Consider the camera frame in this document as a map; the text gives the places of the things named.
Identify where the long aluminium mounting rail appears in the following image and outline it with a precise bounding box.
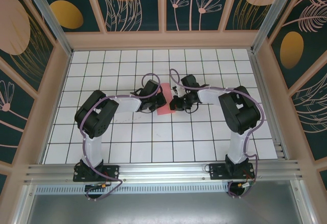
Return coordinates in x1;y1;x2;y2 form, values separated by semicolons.
24;160;303;184

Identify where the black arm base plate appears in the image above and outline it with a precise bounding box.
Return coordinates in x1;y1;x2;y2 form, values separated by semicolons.
208;162;255;182
73;164;121;183

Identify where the aluminium frame strut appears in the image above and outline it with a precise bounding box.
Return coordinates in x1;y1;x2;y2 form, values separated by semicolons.
290;180;316;224
14;184;38;224

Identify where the grey metal sheet panel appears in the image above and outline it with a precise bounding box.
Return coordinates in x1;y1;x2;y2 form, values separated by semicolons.
25;180;307;224

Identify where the pink paper sheet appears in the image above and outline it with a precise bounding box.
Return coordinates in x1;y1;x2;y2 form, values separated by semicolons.
156;82;177;116

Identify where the perforated metal cable tray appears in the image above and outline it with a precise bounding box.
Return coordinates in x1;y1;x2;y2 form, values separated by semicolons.
35;185;230;194

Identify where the aluminium side rail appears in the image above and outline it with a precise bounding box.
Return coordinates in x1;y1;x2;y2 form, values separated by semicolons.
249;51;291;162

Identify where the purple cable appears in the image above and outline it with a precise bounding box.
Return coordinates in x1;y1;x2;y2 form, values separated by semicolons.
79;73;162;201
169;68;265;199

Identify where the aluminium corner post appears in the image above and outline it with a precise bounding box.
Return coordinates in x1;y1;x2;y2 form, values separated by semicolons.
20;0;74;57
250;0;307;55

